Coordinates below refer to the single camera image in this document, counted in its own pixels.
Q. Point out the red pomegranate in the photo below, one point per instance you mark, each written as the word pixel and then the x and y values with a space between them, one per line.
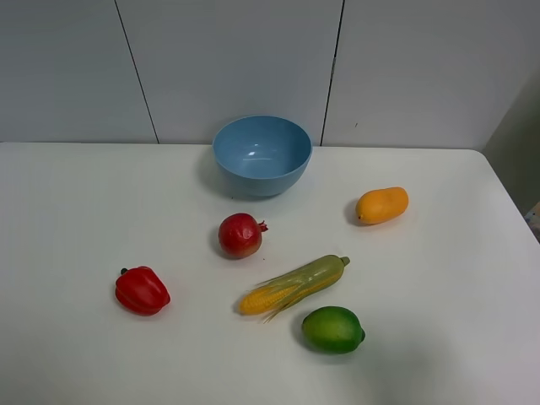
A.
pixel 240 235

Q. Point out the green lime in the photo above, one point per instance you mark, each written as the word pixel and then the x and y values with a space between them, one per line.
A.
pixel 333 330

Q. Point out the blue plastic bowl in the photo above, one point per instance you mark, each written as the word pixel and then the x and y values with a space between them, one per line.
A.
pixel 262 156

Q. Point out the yellow corn cob green husk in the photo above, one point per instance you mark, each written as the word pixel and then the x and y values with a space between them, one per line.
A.
pixel 278 294

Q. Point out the orange mango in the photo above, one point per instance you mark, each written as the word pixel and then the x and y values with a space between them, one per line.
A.
pixel 381 205

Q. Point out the red bell pepper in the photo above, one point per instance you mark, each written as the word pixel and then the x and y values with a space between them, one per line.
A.
pixel 140 291

